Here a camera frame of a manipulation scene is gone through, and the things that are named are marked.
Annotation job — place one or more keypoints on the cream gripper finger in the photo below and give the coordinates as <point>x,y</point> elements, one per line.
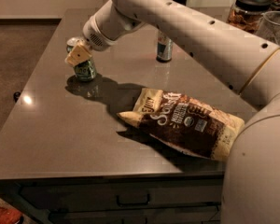
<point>79,53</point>

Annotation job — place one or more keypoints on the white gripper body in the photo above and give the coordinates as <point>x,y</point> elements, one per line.
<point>94,36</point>

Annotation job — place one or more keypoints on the green soda can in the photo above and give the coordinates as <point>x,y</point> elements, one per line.
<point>84,71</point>

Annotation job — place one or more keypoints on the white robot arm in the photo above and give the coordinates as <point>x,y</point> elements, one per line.
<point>248,63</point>

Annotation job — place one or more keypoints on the silver slim can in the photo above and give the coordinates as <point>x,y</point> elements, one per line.
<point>164,48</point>

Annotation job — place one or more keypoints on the small black floor object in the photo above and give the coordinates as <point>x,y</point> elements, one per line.
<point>16,96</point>

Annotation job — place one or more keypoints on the brown yellow chip bag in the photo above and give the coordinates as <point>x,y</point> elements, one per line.
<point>184,123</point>

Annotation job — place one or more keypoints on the glass jar with black lid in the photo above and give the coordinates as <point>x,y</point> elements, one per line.
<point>245,14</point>

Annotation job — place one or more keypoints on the clear glass cup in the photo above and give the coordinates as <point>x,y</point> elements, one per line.
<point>269,27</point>

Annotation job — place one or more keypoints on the orange object on floor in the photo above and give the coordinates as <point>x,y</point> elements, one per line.
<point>10,216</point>

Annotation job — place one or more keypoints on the dark drawer handle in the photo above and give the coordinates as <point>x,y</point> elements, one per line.
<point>132,200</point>

